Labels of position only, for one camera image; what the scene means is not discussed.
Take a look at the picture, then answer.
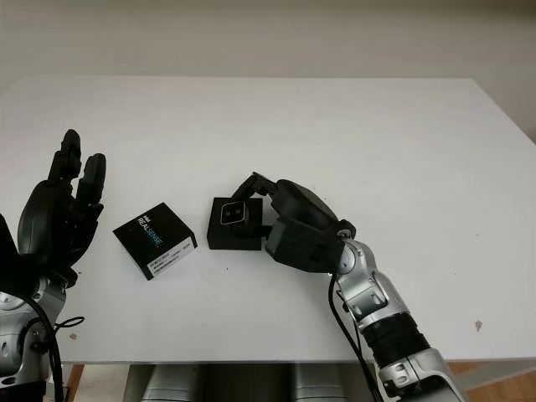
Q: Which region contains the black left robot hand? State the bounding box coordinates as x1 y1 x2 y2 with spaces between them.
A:
16 129 107 277

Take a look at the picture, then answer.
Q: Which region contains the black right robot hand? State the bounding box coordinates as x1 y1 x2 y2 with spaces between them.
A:
232 171 340 235

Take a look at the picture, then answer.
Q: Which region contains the small silver depth camera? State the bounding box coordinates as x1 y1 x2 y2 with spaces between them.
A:
219 202 249 227

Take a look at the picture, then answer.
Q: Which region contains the black box base with foam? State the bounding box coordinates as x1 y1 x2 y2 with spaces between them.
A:
207 196 269 251

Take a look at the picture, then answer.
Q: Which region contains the black RealSense box lid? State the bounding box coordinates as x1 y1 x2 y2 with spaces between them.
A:
112 202 198 281

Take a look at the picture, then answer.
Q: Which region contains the grey and black robot torso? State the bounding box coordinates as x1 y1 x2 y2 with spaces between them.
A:
142 363 369 402

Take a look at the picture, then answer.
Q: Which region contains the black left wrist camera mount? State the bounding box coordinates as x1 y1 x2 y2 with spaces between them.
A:
0 213 41 294

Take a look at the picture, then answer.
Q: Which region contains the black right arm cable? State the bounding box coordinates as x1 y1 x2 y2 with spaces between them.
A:
328 271 378 402

